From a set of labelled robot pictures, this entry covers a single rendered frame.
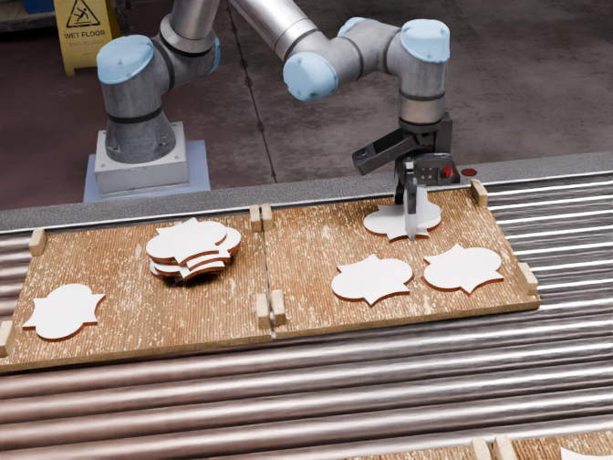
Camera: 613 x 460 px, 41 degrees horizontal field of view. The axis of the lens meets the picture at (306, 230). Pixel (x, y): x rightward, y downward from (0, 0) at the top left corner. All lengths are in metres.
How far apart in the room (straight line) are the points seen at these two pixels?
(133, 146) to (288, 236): 0.45
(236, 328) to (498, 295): 0.41
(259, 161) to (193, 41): 2.00
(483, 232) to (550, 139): 2.42
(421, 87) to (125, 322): 0.59
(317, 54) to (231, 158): 2.50
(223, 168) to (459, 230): 2.32
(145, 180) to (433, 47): 0.74
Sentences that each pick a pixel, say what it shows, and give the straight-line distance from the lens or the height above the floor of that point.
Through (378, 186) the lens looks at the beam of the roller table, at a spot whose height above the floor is 0.92.
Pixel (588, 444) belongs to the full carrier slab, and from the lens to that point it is 1.11.
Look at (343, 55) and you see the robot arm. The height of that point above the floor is 1.27.
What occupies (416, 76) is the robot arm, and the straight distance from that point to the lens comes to 1.31.
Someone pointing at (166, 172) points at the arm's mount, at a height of 0.91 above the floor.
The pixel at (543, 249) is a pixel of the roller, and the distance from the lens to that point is 1.45.
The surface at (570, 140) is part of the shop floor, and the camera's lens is 3.85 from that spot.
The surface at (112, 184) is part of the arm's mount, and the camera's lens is 1.77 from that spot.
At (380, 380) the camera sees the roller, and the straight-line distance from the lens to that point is 1.20.
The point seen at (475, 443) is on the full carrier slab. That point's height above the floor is 0.96.
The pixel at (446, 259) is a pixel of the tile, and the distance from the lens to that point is 1.36.
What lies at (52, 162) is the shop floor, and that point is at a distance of 3.99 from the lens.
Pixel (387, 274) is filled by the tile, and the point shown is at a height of 0.95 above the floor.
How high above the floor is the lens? 1.73
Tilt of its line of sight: 33 degrees down
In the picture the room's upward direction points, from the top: 5 degrees counter-clockwise
